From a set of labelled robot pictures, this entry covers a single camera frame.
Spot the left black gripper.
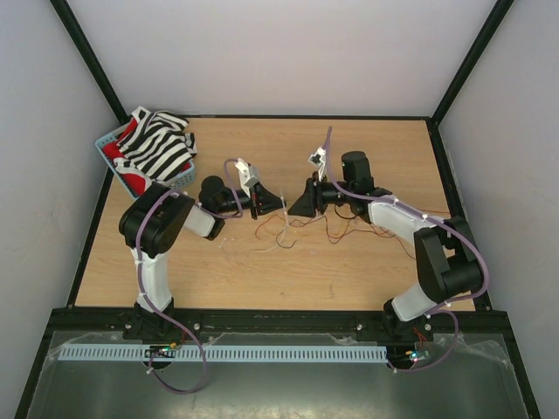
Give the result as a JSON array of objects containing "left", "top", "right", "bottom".
[{"left": 217, "top": 182, "right": 287, "bottom": 219}]

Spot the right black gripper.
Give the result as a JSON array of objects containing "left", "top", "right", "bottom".
[{"left": 287, "top": 170, "right": 354, "bottom": 218}]

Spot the dark purple wire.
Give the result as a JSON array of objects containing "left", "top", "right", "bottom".
[{"left": 261, "top": 213, "right": 416, "bottom": 258}]

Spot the white wire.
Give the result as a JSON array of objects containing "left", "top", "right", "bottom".
[{"left": 250, "top": 217, "right": 394, "bottom": 254}]

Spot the white zip tie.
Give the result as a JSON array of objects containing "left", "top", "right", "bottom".
[{"left": 275, "top": 191, "right": 294, "bottom": 250}]

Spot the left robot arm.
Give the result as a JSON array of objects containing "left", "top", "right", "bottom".
[{"left": 119, "top": 175, "right": 286, "bottom": 339}]

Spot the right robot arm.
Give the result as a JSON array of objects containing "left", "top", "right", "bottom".
[{"left": 288, "top": 148, "right": 487, "bottom": 340}]

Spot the zebra striped cloth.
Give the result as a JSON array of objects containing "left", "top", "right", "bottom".
[{"left": 115, "top": 106, "right": 197, "bottom": 183}]

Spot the red cloth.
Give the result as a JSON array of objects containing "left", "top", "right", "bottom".
[{"left": 101, "top": 119, "right": 151, "bottom": 198}]

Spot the left green circuit board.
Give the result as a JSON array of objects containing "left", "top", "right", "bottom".
[{"left": 144, "top": 345, "right": 181, "bottom": 359}]

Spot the green circuit board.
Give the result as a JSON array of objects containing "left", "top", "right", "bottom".
[
  {"left": 144, "top": 345, "right": 181, "bottom": 359},
  {"left": 405, "top": 348, "right": 431, "bottom": 363}
]

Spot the right green circuit board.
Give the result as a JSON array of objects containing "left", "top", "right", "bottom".
[{"left": 405, "top": 348, "right": 431, "bottom": 363}]

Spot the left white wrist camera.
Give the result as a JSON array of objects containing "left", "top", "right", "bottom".
[{"left": 234, "top": 158, "right": 259, "bottom": 196}]

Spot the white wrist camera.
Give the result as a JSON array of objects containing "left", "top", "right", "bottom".
[
  {"left": 234, "top": 158, "right": 259, "bottom": 196},
  {"left": 307, "top": 147, "right": 328, "bottom": 182}
]

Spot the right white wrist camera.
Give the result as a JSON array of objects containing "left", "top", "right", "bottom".
[{"left": 307, "top": 147, "right": 328, "bottom": 182}]

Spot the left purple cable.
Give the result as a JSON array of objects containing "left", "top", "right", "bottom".
[{"left": 135, "top": 158, "right": 245, "bottom": 394}]

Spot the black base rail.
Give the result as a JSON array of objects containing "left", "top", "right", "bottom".
[{"left": 118, "top": 309, "right": 433, "bottom": 343}]

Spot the light blue slotted cable duct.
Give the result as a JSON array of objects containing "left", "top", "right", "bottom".
[{"left": 57, "top": 344, "right": 386, "bottom": 364}]

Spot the black aluminium frame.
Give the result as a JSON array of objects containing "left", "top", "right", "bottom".
[{"left": 8, "top": 0, "right": 542, "bottom": 419}]

